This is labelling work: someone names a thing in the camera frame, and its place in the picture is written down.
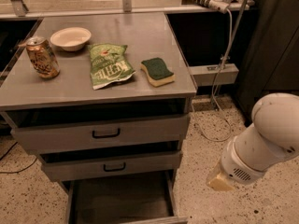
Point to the white power plug device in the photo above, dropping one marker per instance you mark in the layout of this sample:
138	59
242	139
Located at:
218	5

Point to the grey metal drawer cabinet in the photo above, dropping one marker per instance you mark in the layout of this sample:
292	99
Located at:
146	35

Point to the grey middle drawer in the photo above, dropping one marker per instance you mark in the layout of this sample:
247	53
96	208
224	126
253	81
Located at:
109	161

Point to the dark cabinet right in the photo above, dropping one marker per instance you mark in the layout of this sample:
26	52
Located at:
271	62

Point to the metal railing shelf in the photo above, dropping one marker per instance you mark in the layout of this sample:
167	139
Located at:
93	0

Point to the grey metal bracket box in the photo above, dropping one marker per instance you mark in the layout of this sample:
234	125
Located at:
207	75

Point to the gold soda can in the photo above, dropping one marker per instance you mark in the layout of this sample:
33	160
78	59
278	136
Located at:
42	57

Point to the green chip bag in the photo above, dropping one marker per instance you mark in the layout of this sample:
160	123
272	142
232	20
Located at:
108	65

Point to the yellow foam padded gripper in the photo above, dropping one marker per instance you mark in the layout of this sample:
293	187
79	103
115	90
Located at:
237	168

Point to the white paper bowl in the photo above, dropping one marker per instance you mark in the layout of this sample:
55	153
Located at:
71	39

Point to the grey bottom drawer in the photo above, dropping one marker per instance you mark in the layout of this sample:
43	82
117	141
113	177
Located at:
126	199

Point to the grey top drawer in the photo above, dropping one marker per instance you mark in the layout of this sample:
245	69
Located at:
83	127

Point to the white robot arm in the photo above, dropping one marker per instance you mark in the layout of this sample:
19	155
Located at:
271	138

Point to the grey drawer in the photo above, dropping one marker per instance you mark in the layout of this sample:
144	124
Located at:
109	161
83	127
126	199

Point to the green yellow sponge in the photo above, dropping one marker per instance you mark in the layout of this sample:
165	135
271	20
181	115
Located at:
157	72

